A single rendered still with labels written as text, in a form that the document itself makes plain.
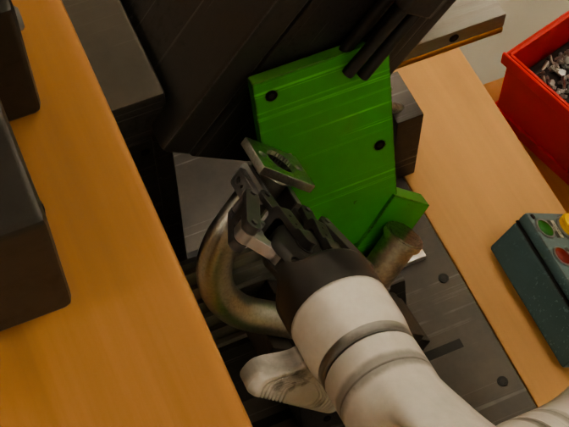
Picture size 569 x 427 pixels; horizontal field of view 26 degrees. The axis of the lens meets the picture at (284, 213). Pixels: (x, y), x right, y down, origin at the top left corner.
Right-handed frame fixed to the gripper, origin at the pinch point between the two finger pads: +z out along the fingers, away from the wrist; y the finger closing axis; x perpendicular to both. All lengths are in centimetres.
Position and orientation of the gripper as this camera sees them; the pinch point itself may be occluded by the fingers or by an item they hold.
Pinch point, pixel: (266, 192)
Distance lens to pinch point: 96.4
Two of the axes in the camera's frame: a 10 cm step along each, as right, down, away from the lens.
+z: -3.8, -6.2, 6.8
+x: -5.8, 7.4, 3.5
